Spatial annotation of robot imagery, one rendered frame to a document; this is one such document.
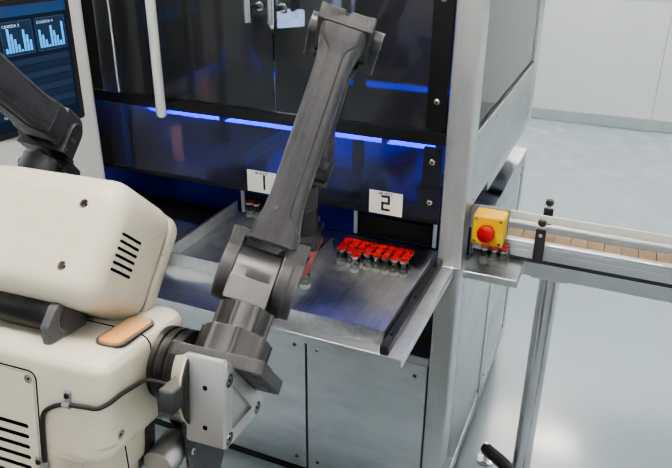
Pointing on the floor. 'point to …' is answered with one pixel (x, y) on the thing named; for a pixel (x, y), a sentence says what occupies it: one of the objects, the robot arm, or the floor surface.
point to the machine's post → (457, 199)
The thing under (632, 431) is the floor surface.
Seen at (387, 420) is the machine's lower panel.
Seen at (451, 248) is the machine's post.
